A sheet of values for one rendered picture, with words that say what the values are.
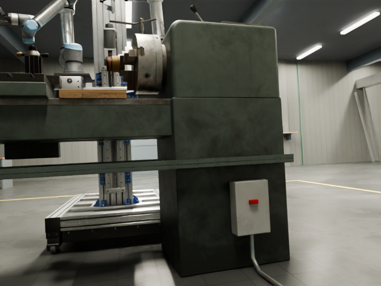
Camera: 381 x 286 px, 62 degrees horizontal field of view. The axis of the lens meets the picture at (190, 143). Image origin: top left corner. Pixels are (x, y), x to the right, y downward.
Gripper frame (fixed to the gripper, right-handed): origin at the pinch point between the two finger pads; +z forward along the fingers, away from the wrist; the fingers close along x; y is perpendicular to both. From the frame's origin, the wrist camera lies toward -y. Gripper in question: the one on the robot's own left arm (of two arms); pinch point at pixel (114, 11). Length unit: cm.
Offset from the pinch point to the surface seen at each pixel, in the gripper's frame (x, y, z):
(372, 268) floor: 3, -113, 146
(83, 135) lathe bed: -3, 17, 71
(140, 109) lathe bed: 1, -10, 60
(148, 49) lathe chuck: 8.9, -14.7, 30.6
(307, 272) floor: -4, -82, 144
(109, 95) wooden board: 4, 5, 54
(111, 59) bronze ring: -3.2, 2.4, 28.9
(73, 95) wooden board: 4, 21, 54
